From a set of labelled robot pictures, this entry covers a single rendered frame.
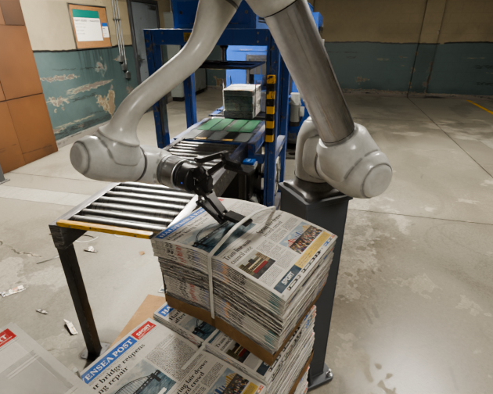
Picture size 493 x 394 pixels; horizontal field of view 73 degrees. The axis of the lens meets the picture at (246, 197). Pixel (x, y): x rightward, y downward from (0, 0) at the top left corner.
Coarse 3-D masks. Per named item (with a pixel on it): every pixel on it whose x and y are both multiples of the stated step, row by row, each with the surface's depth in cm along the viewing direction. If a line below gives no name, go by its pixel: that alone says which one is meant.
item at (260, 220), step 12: (264, 216) 92; (276, 216) 92; (228, 228) 86; (240, 228) 86; (252, 228) 86; (216, 240) 81; (228, 240) 81; (240, 240) 81; (204, 252) 77; (216, 252) 77; (228, 252) 77; (204, 264) 78; (216, 264) 75; (204, 276) 80; (216, 276) 77; (204, 288) 82; (216, 288) 79; (216, 300) 82; (216, 312) 83
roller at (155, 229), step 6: (78, 216) 148; (84, 222) 146; (90, 222) 145; (96, 222) 144; (102, 222) 144; (108, 222) 144; (114, 222) 143; (120, 222) 143; (126, 222) 143; (132, 228) 141; (138, 228) 140; (144, 228) 140; (150, 228) 139; (156, 228) 139; (162, 228) 139; (156, 234) 138
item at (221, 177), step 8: (240, 144) 243; (232, 152) 226; (240, 152) 228; (240, 160) 230; (216, 176) 189; (224, 176) 195; (232, 176) 214; (216, 184) 183; (224, 184) 197; (216, 192) 184; (192, 200) 162; (184, 208) 155; (192, 208) 155; (184, 216) 148
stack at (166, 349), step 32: (160, 320) 93; (192, 320) 91; (128, 352) 82; (160, 352) 82; (192, 352) 82; (224, 352) 82; (288, 352) 83; (96, 384) 74; (128, 384) 74; (160, 384) 74; (192, 384) 74; (224, 384) 74; (256, 384) 75; (288, 384) 89
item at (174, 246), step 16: (240, 208) 97; (176, 224) 92; (192, 224) 91; (208, 224) 89; (224, 224) 89; (160, 240) 85; (176, 240) 83; (192, 240) 82; (208, 240) 81; (160, 256) 87; (176, 256) 83; (192, 256) 79; (176, 272) 87; (192, 272) 82; (176, 288) 90; (192, 288) 86; (192, 304) 88
